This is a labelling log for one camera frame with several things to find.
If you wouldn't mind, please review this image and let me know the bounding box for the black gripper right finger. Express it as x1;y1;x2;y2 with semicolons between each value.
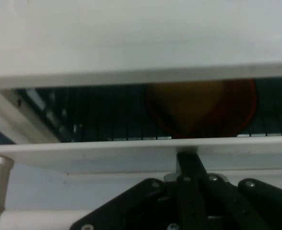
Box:
188;152;282;230

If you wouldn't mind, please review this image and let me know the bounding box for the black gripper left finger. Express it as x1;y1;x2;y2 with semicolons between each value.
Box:
70;152;195;230

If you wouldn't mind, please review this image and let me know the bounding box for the orange-yellow round food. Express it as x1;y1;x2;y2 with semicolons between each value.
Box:
147;80;228;138

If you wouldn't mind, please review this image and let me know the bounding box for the red bowl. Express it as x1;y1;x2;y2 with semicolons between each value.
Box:
144;78;257;139

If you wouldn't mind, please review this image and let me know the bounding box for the cream toaster oven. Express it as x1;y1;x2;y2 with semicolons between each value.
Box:
0;0;282;145

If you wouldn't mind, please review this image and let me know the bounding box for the metal wire oven rack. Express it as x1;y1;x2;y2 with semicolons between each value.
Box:
16;79;282;141

